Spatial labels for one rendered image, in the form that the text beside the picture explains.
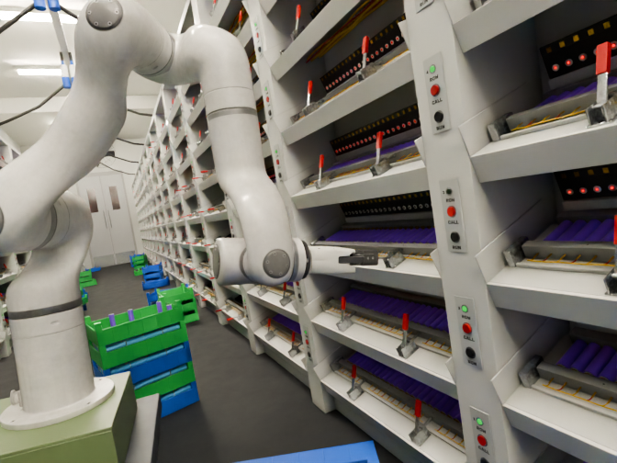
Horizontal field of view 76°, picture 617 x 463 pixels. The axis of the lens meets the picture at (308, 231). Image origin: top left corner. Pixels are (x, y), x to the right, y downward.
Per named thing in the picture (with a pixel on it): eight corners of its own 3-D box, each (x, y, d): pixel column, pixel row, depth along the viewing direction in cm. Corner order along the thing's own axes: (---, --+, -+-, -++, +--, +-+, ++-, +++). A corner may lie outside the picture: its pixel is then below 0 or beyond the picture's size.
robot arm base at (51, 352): (-20, 442, 65) (-39, 333, 64) (22, 396, 83) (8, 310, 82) (106, 411, 71) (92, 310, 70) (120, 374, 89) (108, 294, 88)
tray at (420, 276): (451, 299, 72) (430, 254, 70) (307, 271, 126) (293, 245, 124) (514, 242, 79) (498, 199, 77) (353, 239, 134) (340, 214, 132)
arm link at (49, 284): (-9, 321, 71) (-30, 189, 70) (63, 298, 89) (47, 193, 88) (53, 315, 70) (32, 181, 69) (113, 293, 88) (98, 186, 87)
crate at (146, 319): (98, 347, 132) (94, 324, 131) (86, 337, 147) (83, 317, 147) (185, 320, 151) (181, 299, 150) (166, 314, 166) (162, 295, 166)
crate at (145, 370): (107, 393, 133) (103, 370, 132) (95, 378, 148) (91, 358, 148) (192, 360, 152) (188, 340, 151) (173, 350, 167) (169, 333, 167)
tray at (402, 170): (436, 189, 70) (404, 118, 68) (297, 208, 125) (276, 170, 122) (502, 141, 78) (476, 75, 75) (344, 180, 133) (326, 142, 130)
